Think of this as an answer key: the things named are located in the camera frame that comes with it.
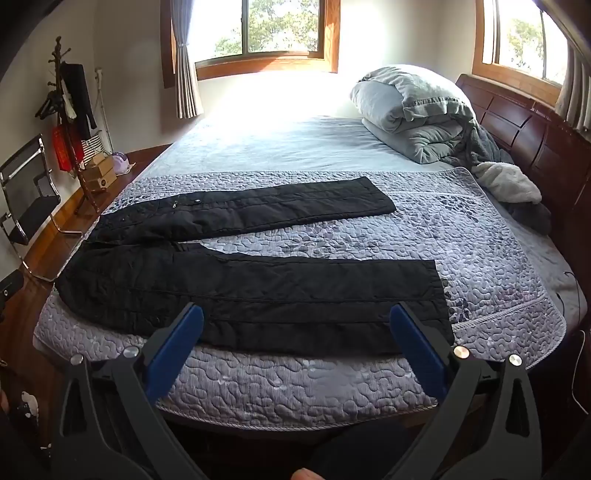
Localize wooden coat rack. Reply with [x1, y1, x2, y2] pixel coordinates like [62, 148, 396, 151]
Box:
[34, 37, 102, 217]

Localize folded grey duvet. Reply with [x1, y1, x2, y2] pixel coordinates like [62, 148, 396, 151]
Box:
[349, 65, 478, 164]

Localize black pants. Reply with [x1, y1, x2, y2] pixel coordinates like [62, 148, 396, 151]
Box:
[54, 176, 455, 358]

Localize narrow wooden window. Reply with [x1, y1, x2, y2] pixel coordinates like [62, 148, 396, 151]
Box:
[472, 0, 573, 104]

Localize grey quilted bedspread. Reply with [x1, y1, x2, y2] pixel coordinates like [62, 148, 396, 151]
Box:
[33, 166, 568, 432]

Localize light grey bed sheet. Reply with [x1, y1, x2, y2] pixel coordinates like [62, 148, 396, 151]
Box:
[152, 115, 588, 330]

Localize white curtain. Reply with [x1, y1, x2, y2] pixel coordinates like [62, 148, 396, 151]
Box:
[170, 0, 204, 118]

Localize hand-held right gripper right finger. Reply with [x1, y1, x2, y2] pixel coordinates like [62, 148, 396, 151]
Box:
[388, 302, 541, 480]

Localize white fleece blanket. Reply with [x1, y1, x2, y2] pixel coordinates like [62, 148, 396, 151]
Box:
[471, 161, 542, 204]

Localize black chrome chair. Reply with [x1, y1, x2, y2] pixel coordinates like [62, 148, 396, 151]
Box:
[0, 134, 88, 282]

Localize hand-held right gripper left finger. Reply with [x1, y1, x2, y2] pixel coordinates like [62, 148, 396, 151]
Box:
[51, 302, 208, 480]

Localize wide wooden window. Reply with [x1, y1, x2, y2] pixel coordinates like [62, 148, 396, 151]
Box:
[161, 0, 341, 88]

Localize red bag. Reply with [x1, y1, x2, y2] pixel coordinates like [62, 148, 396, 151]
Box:
[52, 126, 85, 172]

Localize white wall cable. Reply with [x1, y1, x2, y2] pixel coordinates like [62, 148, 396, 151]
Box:
[95, 68, 114, 153]

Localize black cable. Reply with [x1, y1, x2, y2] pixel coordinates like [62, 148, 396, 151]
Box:
[554, 270, 585, 324]

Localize dark grey blanket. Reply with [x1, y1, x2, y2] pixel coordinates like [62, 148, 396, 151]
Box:
[455, 117, 552, 236]

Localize grey curtain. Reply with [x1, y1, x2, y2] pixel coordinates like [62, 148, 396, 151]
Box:
[540, 9, 591, 132]

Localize large cardboard box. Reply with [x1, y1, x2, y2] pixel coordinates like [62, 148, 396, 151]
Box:
[81, 164, 117, 193]

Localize striped white bag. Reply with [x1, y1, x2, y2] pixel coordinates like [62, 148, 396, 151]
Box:
[81, 131, 105, 160]

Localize wooden bed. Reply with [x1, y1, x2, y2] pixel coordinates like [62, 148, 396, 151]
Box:
[33, 73, 591, 462]

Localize black hanging garment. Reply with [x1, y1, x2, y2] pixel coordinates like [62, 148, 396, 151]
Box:
[60, 64, 99, 139]

